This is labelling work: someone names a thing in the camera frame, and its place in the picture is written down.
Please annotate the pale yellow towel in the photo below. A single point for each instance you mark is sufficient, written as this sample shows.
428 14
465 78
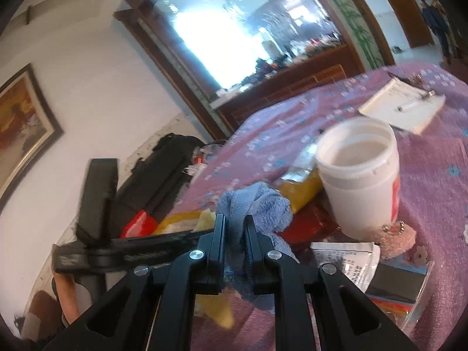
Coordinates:
206 221

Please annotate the purple floral tablecloth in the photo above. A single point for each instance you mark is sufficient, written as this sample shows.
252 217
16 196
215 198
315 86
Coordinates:
438 190

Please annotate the white notebook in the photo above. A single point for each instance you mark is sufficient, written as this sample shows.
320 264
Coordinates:
387 106

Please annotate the dark flat box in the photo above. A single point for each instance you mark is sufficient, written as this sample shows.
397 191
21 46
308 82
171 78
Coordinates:
395 279

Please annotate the yellow-rimmed fabric storage box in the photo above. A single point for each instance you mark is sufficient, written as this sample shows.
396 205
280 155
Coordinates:
219 310

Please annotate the yellow snack packet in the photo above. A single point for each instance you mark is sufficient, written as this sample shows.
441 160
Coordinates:
303 190

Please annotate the white plastic jar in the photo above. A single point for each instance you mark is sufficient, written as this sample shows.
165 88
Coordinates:
358 190

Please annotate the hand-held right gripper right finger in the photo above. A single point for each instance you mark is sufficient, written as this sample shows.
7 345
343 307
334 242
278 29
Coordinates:
250 252

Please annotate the blue towel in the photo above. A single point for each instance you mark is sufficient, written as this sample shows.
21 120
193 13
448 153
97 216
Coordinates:
256 204

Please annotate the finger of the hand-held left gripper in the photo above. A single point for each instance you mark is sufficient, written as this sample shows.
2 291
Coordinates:
164 243

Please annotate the white pen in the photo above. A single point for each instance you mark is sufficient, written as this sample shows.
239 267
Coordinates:
411 104

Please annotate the red packet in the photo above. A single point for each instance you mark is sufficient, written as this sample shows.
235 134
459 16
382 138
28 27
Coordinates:
310 223

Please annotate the long black bag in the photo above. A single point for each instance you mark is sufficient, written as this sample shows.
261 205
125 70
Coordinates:
157 175

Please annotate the metal keys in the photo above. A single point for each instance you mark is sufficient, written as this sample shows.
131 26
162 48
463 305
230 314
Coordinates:
416 79

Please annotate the person's left forearm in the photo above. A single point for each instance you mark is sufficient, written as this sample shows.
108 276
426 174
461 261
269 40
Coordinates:
67 296

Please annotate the wooden door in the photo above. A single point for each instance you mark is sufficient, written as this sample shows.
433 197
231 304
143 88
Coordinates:
402 7

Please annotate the wood-framed mirror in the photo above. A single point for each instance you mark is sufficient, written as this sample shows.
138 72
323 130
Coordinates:
219 25

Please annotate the wooden cabinet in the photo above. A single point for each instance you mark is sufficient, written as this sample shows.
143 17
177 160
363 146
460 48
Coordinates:
292 76

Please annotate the framed painting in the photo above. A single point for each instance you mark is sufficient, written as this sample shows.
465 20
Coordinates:
22 124

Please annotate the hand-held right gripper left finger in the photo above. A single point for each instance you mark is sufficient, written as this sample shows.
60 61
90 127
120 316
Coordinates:
219 248

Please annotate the white printed packet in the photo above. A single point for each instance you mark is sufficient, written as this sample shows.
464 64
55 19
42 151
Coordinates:
351 259

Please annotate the red plastic bin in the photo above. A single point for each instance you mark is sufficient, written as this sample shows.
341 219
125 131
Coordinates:
140 223

